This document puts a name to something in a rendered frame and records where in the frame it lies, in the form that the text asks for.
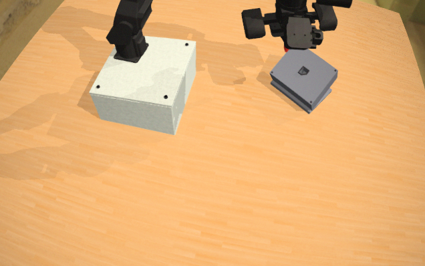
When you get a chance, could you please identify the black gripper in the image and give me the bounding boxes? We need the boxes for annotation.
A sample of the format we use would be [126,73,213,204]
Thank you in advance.
[241,0,337,41]

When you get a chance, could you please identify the grey sloped panel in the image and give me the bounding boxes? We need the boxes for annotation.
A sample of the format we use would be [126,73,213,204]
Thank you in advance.
[269,49,338,114]

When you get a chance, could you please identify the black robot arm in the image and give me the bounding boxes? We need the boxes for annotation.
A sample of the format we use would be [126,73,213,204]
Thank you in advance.
[106,0,353,63]

